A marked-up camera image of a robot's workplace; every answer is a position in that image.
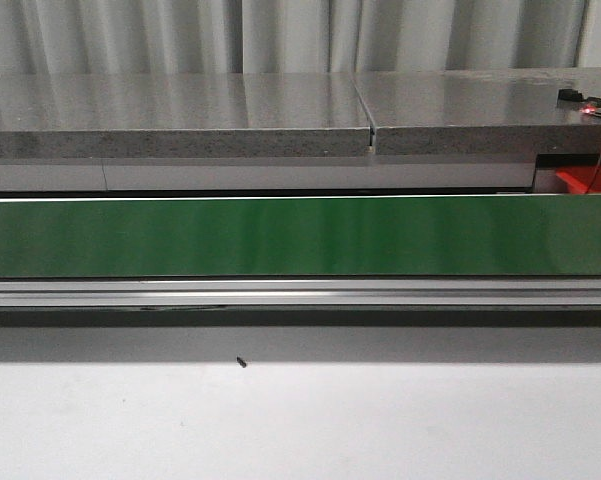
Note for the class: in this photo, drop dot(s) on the green conveyor belt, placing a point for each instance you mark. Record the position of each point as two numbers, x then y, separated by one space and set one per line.
529 235

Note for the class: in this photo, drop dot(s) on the grey stone countertop slab right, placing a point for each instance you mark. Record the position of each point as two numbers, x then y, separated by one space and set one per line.
511 111

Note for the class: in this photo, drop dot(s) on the grey stone countertop slab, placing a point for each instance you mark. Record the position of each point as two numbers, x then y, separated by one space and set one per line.
511 111
181 116

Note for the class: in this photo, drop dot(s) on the red plastic bin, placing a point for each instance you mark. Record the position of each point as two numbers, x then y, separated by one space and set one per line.
580 173

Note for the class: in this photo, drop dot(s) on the black connector plug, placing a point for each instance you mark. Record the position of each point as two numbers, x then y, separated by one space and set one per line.
570 95

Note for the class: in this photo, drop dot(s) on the grey stone countertop slab left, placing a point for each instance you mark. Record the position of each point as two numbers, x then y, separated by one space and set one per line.
181 116

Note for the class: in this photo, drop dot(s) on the white cabinet panel under counter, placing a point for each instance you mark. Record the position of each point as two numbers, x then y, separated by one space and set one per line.
438 171

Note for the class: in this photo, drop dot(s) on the small circuit board red LED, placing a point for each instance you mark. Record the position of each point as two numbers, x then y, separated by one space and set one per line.
592 106

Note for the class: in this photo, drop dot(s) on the grey curtain backdrop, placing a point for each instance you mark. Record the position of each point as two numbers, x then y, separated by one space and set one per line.
57 37

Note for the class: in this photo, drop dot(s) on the aluminium conveyor side rail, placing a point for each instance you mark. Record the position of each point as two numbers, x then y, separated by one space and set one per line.
436 293

